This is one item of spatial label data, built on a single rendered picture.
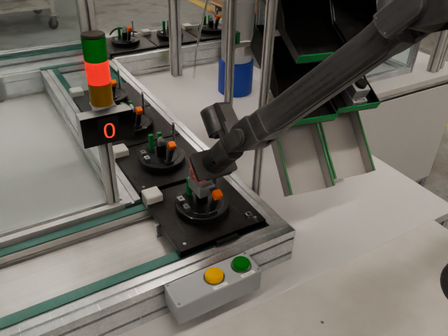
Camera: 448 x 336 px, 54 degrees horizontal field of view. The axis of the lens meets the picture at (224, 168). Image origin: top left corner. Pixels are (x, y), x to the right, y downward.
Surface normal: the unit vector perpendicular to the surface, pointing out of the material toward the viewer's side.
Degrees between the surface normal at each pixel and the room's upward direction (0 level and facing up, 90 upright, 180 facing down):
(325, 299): 0
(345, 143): 45
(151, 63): 90
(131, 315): 90
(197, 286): 0
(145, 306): 90
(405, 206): 0
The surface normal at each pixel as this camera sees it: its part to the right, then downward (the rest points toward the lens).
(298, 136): 0.27, -0.21
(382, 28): -0.70, 0.13
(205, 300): 0.51, 0.49
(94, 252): 0.03, -0.83
